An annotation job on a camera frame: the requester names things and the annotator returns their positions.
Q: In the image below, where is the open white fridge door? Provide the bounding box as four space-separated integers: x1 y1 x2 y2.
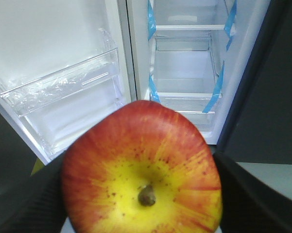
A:
0 0 134 164

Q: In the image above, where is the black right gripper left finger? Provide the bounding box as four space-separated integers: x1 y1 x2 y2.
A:
0 154 67 233

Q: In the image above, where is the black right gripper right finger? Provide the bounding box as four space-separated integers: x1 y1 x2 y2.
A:
213 152 292 233

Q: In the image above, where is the clear lower door bin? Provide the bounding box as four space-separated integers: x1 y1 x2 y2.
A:
0 28 122 117

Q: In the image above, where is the clear crisper drawer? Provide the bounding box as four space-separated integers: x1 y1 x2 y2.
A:
157 92 221 133

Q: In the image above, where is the red yellow apple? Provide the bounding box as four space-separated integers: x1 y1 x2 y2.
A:
61 100 223 233

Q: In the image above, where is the dark grey fridge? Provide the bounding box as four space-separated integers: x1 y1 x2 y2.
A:
126 0 292 164

